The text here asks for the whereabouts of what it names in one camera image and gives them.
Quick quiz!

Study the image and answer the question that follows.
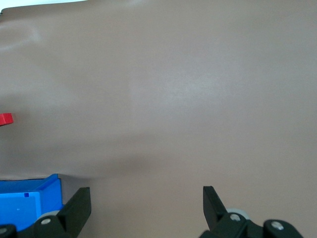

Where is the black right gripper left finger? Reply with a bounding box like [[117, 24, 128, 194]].
[[0, 186, 92, 238]]

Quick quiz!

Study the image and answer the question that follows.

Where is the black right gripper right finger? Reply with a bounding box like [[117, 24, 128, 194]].
[[199, 185, 304, 238]]

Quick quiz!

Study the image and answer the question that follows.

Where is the red cube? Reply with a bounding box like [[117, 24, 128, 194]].
[[0, 113, 14, 126]]

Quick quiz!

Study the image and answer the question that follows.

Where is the blue plastic storage bin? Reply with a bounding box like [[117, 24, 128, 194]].
[[0, 173, 66, 233]]

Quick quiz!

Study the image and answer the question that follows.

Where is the brown table mat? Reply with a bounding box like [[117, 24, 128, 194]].
[[0, 0, 317, 238]]

